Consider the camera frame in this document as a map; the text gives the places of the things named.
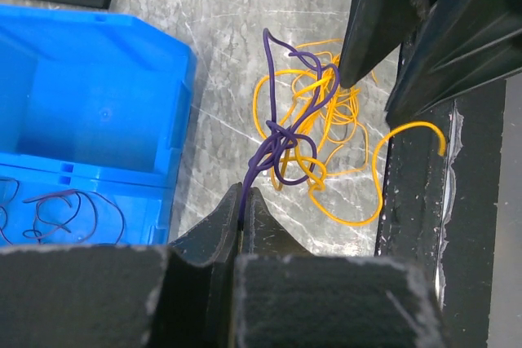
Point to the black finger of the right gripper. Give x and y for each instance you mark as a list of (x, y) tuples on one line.
[(375, 28), (464, 44)]

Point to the blue three-compartment bin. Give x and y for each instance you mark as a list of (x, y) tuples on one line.
[(94, 115)]

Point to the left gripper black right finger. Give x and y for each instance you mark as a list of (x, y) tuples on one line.
[(268, 302)]

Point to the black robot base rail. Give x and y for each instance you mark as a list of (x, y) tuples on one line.
[(441, 211)]

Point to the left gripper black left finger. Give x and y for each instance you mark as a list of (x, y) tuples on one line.
[(199, 291)]

